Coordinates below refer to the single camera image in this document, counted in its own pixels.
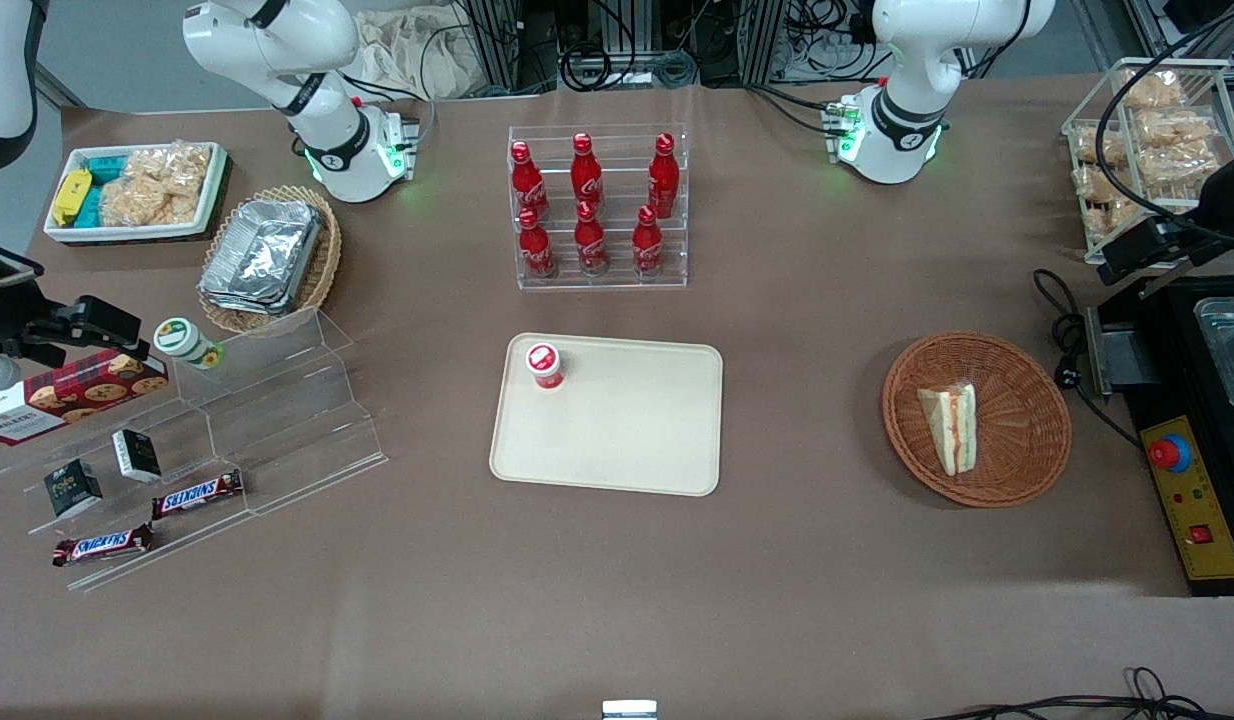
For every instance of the triangular sandwich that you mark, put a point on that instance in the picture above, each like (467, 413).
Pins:
(952, 425)

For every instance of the clear bag of pastries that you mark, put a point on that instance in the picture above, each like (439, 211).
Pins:
(1089, 145)
(1152, 90)
(1095, 215)
(1172, 128)
(1172, 165)

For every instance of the snickers bar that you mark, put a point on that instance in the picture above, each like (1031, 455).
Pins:
(197, 494)
(102, 545)

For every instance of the beige plastic tray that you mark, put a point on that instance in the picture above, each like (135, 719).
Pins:
(627, 420)

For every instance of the teal snack packet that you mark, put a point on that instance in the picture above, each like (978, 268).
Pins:
(105, 167)

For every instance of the round brown wicker basket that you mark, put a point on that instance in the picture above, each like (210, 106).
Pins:
(1027, 420)

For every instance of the clear acrylic bottle rack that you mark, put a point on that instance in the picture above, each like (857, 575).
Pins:
(617, 160)

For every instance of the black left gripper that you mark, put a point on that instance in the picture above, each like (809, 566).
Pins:
(1229, 197)

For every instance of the yellow snack packet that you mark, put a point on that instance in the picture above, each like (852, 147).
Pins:
(72, 196)

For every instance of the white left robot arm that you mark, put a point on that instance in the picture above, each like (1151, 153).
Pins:
(922, 80)

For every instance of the beige cloth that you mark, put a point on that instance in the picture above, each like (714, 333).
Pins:
(407, 55)

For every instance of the red cola bottle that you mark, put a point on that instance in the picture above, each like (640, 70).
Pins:
(536, 250)
(528, 185)
(647, 248)
(586, 175)
(590, 245)
(663, 180)

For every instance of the stacked foil containers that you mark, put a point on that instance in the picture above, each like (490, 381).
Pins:
(262, 255)

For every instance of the bag of rice crackers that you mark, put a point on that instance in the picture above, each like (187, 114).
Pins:
(157, 185)

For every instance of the clear acrylic stepped shelf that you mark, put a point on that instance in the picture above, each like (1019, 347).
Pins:
(277, 420)

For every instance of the green lidded cup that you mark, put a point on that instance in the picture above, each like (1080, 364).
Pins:
(182, 340)

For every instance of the red emergency stop button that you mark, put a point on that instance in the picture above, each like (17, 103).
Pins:
(1170, 453)

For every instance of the small black carton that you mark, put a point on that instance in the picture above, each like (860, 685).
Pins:
(73, 488)
(137, 455)

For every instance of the oval wicker basket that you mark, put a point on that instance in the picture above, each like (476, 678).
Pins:
(325, 260)

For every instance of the yellow control panel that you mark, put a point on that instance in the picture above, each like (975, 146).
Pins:
(1202, 500)

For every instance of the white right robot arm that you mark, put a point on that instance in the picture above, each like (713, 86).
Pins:
(297, 60)

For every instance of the red cookie box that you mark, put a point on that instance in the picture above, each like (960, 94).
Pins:
(77, 392)

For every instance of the red lidded cup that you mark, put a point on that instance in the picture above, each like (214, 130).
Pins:
(544, 363)

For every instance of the steel pan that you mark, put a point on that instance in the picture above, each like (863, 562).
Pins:
(1232, 350)

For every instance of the white rectangular bin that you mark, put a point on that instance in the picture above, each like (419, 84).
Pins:
(212, 195)

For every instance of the black machine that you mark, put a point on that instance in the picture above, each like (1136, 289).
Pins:
(1167, 340)

